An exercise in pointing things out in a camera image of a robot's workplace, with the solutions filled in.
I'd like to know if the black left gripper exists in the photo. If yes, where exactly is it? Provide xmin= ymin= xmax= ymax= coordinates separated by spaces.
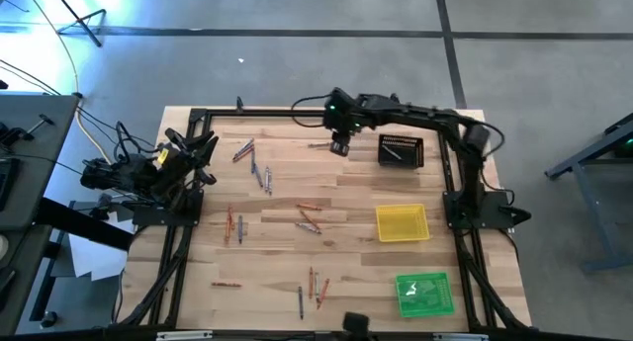
xmin=155 ymin=128 xmax=219 ymax=186

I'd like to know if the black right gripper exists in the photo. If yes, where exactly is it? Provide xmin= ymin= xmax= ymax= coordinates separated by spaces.
xmin=323 ymin=87 xmax=367 ymax=158

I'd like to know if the black plastic basket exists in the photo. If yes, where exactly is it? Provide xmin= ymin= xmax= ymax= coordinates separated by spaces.
xmin=377 ymin=133 xmax=425 ymax=170

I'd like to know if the yellow plastic basket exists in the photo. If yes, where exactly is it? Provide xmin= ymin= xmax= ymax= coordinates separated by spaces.
xmin=375 ymin=203 xmax=431 ymax=244

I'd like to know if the black desk support beam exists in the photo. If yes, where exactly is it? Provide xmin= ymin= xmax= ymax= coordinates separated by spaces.
xmin=34 ymin=197 xmax=136 ymax=253

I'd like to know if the white paper sheet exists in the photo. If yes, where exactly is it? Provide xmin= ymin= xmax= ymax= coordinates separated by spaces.
xmin=67 ymin=216 xmax=132 ymax=283

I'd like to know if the grey desk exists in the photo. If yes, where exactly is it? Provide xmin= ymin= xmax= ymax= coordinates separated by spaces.
xmin=0 ymin=93 xmax=81 ymax=233

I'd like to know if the black box-shaped object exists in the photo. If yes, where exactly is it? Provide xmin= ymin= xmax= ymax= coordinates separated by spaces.
xmin=342 ymin=311 xmax=370 ymax=335

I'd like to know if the green plastic basket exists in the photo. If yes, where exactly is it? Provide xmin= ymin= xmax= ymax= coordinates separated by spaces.
xmin=395 ymin=272 xmax=456 ymax=319

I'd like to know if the black tripod stand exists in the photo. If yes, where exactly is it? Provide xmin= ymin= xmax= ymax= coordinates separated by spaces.
xmin=47 ymin=0 xmax=108 ymax=48

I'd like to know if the black keyboard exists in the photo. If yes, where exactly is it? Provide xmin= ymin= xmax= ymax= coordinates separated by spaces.
xmin=0 ymin=156 xmax=22 ymax=213

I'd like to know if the blue-grey metal table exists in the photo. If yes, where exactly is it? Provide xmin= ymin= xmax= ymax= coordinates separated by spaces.
xmin=543 ymin=112 xmax=633 ymax=274

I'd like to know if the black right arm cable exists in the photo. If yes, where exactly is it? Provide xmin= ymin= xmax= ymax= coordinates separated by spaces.
xmin=290 ymin=93 xmax=331 ymax=129

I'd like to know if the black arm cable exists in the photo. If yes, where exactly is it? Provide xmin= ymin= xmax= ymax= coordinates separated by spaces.
xmin=115 ymin=121 xmax=165 ymax=158
xmin=290 ymin=93 xmax=331 ymax=129

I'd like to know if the black aluminium table frame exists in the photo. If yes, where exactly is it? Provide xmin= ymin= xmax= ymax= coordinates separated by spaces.
xmin=116 ymin=107 xmax=533 ymax=332

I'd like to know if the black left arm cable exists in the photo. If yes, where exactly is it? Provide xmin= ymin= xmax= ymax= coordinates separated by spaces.
xmin=115 ymin=121 xmax=165 ymax=158

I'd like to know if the yellowish cable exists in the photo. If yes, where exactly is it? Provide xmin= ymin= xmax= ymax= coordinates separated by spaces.
xmin=19 ymin=0 xmax=113 ymax=164

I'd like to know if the black T-handle tool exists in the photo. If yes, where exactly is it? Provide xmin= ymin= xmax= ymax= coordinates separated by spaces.
xmin=25 ymin=113 xmax=56 ymax=135

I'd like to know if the silver metal bracket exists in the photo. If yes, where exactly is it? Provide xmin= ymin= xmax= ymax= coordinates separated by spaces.
xmin=432 ymin=332 xmax=491 ymax=341
xmin=155 ymin=330 xmax=215 ymax=341

